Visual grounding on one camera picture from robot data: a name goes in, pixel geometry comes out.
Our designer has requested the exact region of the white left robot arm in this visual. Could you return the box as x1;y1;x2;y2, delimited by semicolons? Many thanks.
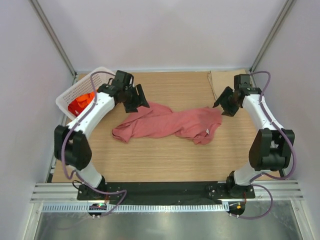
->
54;84;149;200

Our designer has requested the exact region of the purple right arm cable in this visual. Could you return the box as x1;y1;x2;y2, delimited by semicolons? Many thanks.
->
229;70;297;220

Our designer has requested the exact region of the left aluminium frame post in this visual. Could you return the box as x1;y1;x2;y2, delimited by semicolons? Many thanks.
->
28;0;77;78

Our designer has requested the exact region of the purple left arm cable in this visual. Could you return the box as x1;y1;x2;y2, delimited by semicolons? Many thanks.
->
61;71;128;217

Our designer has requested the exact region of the white slotted cable duct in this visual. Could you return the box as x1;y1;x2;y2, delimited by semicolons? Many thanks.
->
41;202;229;213

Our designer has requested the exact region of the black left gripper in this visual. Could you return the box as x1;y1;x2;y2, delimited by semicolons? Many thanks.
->
122;84;149;113

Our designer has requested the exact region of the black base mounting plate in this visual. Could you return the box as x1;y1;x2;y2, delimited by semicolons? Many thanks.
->
76;181;256;206

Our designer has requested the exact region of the white plastic laundry basket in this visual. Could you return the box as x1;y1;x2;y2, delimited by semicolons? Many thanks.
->
55;66;115;120

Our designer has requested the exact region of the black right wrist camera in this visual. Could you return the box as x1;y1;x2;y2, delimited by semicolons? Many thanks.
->
233;74;252;90

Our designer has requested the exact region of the orange t shirt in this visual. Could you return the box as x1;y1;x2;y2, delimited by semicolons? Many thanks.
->
67;91;95;117

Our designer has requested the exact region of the aluminium frame post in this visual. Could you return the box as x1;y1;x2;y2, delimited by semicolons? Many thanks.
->
28;0;77;78
249;0;297;72

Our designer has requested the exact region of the right aluminium frame post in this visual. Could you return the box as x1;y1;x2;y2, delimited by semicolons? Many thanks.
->
249;0;297;72

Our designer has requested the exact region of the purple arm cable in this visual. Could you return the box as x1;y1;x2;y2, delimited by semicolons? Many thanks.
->
229;70;297;220
61;71;128;217

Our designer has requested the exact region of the folded beige t shirt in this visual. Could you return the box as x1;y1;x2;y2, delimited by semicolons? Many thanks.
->
208;68;249;100

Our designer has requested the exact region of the pink t shirt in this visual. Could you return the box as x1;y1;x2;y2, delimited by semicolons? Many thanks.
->
112;102;223;145

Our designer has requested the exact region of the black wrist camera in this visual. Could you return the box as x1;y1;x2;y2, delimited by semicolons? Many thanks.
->
112;70;134;88
233;74;252;90

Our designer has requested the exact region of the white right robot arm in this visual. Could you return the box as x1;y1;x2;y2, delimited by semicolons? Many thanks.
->
213;86;295;198

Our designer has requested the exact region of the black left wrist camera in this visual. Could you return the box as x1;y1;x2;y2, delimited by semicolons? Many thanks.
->
112;70;134;88

